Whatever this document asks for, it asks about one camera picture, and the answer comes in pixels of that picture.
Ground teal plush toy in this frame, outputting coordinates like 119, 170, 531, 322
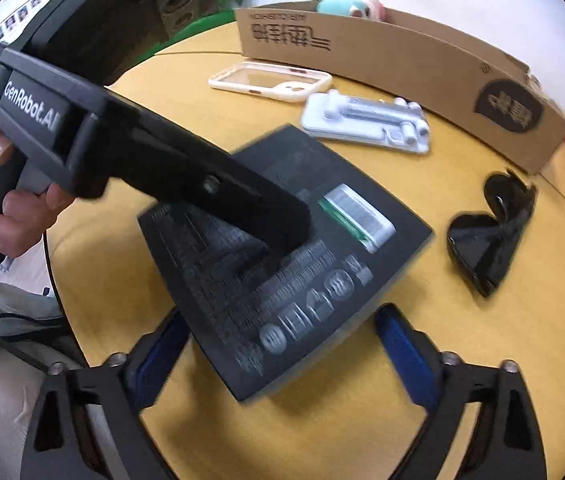
317, 0, 369, 19

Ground small pink plush toy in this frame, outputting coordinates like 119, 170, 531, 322
361, 0, 388, 22

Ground black printed box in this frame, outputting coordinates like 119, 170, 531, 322
136, 124, 434, 404

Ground black chair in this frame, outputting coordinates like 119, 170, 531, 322
26, 0, 169, 87

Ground black cable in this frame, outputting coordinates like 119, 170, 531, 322
0, 307, 54, 377

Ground white phone case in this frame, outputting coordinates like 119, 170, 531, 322
208, 59, 333, 104

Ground person's left hand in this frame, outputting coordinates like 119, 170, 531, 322
0, 119, 77, 258

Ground long cardboard box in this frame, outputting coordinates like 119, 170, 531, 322
234, 0, 565, 176

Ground white plastic parts tray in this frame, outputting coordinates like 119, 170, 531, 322
301, 89, 431, 155

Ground wooden desktop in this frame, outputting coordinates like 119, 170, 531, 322
44, 35, 565, 480

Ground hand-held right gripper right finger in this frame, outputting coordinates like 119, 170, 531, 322
373, 302, 548, 480

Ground wall poster with photos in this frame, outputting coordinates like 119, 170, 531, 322
0, 0, 94, 111

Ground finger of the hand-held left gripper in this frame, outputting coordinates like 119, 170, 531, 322
96, 94, 314, 257

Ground black sunglasses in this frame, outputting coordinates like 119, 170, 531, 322
445, 169, 539, 299

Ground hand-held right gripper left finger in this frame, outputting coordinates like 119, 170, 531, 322
20, 306, 194, 480

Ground person's grey clothing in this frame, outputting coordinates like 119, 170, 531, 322
0, 180, 86, 367

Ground green round table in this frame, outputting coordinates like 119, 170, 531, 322
151, 10, 238, 57

